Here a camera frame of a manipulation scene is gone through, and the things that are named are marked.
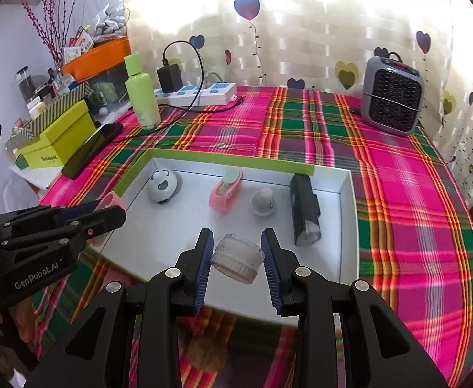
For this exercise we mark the pink plaid tablecloth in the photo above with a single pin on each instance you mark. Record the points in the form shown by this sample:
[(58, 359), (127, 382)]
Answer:
[(402, 218)]

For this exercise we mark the small white knob toy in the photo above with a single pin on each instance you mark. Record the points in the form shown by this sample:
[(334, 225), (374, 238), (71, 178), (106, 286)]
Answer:
[(262, 203)]

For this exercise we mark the brown walnut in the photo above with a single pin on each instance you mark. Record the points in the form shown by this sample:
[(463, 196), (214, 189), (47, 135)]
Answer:
[(206, 351)]

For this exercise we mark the orange storage box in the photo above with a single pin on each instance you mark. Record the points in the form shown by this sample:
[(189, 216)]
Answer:
[(99, 58)]

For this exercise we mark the black charger plug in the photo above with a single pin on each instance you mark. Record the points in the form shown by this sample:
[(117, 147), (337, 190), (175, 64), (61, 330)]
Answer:
[(169, 79)]

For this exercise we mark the person's left hand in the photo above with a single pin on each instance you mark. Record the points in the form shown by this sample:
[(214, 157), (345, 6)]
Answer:
[(28, 329)]

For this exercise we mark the dark glass tank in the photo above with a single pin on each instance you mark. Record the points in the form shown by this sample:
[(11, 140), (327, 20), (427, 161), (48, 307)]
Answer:
[(109, 87)]

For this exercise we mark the white power strip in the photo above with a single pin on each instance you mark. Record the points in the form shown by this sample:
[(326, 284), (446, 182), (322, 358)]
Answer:
[(208, 93)]

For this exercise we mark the pink correction tape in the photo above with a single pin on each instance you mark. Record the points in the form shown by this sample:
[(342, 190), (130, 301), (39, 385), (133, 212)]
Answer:
[(225, 194)]

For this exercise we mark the white plastic bag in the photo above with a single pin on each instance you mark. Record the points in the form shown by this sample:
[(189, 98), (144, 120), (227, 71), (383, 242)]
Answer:
[(109, 18)]

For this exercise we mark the green and white cardboard box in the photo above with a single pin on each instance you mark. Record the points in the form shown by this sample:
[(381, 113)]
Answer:
[(139, 230)]

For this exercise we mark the yellow-green lidded box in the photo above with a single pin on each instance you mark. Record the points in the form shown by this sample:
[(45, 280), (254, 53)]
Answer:
[(54, 139)]

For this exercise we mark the colourful paper cards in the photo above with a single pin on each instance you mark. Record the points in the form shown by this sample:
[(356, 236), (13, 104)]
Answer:
[(78, 44)]

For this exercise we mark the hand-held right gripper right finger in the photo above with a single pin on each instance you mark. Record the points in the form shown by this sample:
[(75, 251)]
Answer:
[(271, 266)]

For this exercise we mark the black rectangular device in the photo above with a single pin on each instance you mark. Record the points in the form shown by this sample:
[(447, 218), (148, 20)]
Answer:
[(305, 210)]

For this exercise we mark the black smartphone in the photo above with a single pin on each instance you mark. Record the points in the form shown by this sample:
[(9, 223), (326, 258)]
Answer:
[(93, 149)]

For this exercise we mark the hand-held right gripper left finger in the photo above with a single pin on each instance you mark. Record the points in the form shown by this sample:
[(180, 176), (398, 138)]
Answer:
[(202, 275)]

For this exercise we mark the glass jar with black lid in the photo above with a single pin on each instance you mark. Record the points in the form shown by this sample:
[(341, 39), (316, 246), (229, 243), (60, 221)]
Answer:
[(24, 85)]

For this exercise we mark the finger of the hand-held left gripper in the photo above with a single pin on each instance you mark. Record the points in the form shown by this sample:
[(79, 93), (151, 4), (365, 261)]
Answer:
[(78, 209), (103, 220)]

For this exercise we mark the light green bottle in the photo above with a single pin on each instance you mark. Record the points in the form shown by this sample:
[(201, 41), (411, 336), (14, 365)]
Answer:
[(141, 93)]

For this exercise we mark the heart print curtain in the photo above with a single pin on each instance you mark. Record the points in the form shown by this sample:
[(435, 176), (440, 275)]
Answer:
[(321, 28)]

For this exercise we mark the zigzag striped box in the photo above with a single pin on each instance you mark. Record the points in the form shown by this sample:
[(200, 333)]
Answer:
[(58, 107)]

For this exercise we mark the white smiley round toy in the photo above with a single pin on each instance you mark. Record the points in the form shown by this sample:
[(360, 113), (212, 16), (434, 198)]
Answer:
[(163, 186)]

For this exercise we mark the red decorative branches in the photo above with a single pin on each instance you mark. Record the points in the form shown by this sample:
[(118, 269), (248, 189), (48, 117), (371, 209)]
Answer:
[(54, 20)]

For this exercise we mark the grey desk heater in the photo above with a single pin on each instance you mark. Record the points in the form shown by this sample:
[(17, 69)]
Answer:
[(394, 93)]

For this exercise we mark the white round jar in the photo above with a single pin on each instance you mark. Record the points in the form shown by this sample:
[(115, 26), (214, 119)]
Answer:
[(236, 260)]

